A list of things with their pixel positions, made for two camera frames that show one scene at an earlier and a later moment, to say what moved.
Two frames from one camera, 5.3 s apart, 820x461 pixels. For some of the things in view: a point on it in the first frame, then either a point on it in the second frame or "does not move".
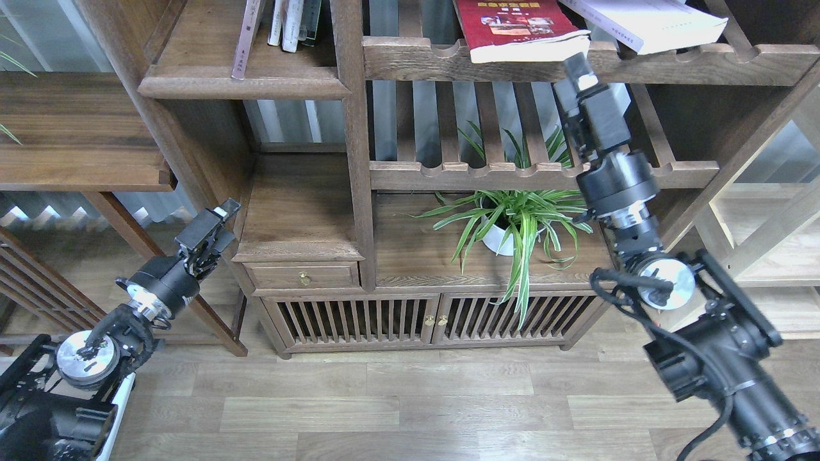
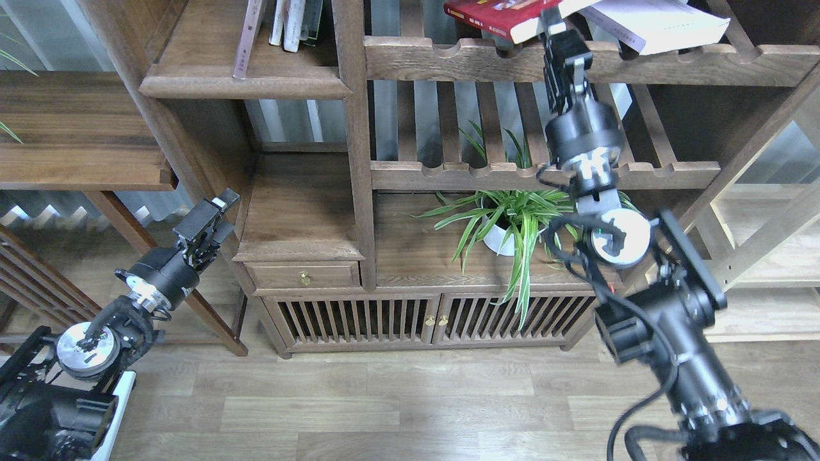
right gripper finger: x=596 y=119 to x=561 y=47
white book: x=655 y=26 does not move
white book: x=276 y=24 does not move
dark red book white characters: x=245 y=40 does not move
